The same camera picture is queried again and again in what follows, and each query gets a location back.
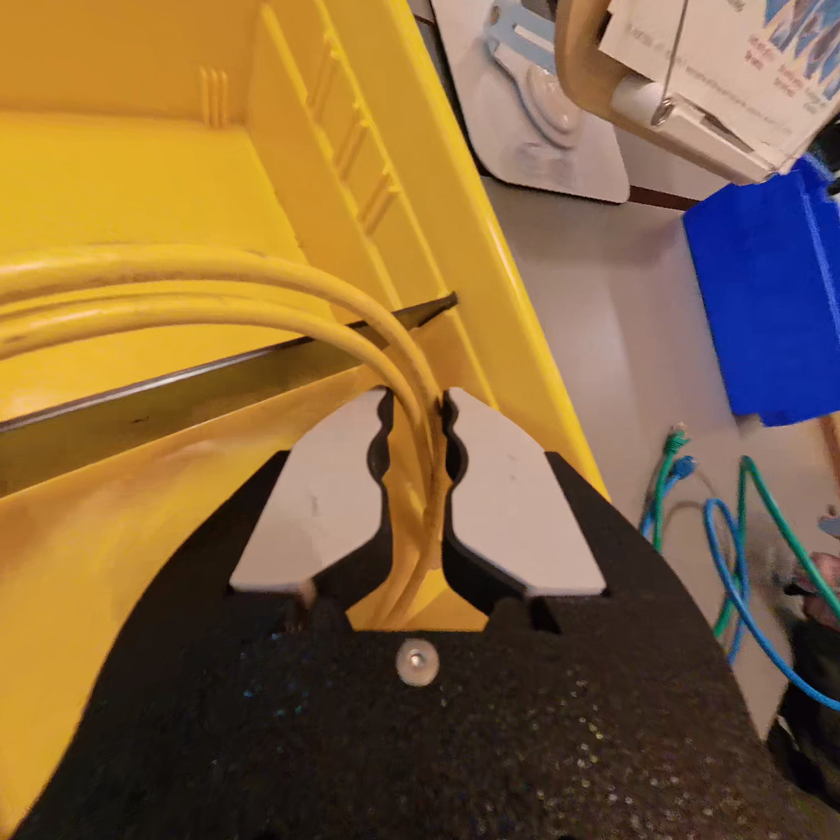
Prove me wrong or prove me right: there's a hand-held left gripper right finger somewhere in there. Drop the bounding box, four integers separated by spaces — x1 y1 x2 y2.
441 387 608 614

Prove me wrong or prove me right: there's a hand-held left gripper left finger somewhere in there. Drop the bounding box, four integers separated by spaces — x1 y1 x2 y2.
228 387 395 603

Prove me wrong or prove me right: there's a blue ethernet cable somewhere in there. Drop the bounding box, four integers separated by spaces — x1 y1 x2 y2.
639 453 840 714

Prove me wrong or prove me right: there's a green ethernet cable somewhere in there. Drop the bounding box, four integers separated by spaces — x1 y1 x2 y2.
646 423 840 643

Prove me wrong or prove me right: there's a yellow ethernet cable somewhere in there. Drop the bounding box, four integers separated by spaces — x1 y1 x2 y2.
0 245 448 626

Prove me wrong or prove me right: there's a yellow plastic bin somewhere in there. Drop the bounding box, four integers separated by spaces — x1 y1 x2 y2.
0 0 613 840

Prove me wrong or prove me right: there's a person's right hand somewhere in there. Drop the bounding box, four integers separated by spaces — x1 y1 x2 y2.
807 553 840 629

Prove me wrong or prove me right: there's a blue plastic bin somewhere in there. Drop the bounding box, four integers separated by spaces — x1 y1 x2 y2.
682 154 840 429

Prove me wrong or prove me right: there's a printed instruction sheet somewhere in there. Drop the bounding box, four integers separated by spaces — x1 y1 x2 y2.
598 0 840 151

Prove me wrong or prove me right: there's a white device with blue strap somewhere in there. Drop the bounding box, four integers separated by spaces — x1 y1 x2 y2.
429 0 840 206

